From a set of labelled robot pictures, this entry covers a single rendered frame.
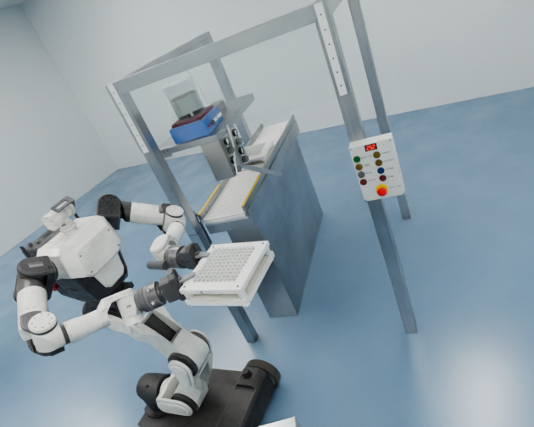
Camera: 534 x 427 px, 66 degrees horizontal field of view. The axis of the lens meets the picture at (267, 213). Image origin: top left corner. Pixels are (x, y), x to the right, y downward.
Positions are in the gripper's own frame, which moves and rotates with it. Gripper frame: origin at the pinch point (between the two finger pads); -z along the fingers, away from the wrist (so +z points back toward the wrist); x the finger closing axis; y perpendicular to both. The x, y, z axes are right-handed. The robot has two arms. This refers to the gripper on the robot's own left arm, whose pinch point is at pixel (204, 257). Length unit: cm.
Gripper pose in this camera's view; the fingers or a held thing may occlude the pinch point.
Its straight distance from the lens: 153.6
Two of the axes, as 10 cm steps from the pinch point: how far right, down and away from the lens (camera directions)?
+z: -8.0, 0.4, 6.0
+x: 3.7, 8.2, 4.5
